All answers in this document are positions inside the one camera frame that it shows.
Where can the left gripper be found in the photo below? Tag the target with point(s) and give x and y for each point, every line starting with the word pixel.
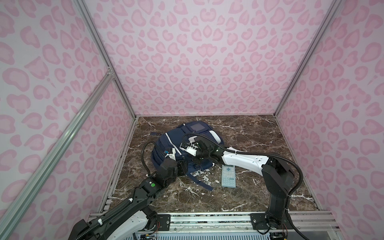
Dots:
pixel 183 168

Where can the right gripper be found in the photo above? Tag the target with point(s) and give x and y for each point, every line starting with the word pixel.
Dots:
pixel 197 144

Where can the navy blue student backpack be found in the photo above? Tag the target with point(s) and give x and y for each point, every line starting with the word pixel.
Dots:
pixel 173 141

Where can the light blue calculator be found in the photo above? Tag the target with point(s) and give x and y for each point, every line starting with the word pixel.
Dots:
pixel 228 176

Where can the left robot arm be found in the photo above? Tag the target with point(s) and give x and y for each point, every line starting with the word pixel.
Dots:
pixel 134 213

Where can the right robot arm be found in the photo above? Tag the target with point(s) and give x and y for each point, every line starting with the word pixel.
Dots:
pixel 282 176

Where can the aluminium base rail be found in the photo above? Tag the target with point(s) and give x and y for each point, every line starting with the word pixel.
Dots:
pixel 315 225

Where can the aluminium frame strut left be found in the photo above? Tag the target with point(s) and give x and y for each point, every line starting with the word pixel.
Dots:
pixel 21 204

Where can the aluminium frame post left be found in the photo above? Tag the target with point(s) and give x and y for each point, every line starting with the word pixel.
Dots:
pixel 90 25

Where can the aluminium frame post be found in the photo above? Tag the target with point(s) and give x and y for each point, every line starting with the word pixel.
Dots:
pixel 321 31
pixel 90 25

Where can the aluminium frame post right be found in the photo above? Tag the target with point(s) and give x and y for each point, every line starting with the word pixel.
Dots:
pixel 321 31

